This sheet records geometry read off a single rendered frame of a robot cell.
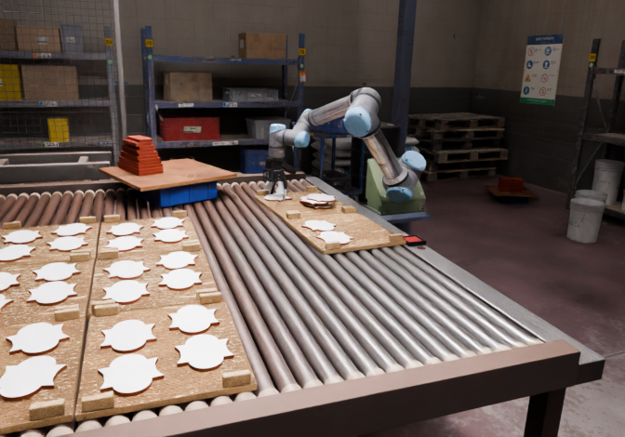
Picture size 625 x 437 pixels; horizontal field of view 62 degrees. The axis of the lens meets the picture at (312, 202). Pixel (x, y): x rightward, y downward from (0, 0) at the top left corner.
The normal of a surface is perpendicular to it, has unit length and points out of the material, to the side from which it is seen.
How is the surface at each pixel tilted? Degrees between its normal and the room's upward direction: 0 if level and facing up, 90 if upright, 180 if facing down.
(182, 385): 0
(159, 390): 0
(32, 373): 0
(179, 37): 90
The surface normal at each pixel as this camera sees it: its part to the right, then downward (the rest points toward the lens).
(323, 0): 0.38, 0.25
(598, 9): -0.92, 0.07
